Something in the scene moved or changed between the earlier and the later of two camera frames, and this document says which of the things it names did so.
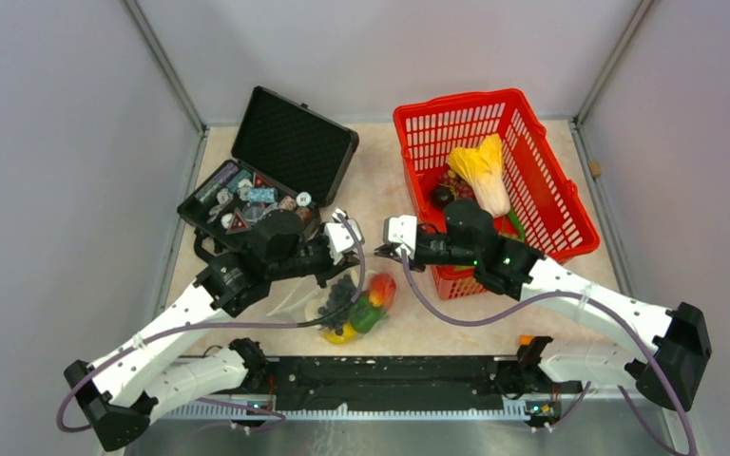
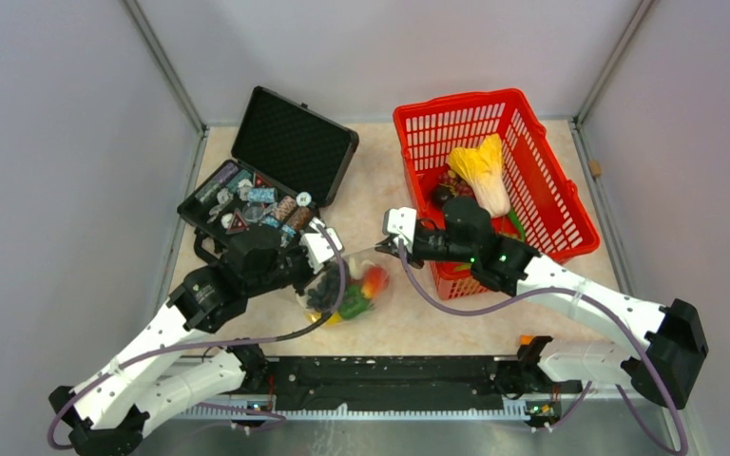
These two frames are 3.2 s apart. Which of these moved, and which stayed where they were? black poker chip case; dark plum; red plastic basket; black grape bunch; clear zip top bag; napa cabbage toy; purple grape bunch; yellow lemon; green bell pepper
Moved: black grape bunch; clear zip top bag; yellow lemon; green bell pepper
Stayed: black poker chip case; purple grape bunch; napa cabbage toy; dark plum; red plastic basket
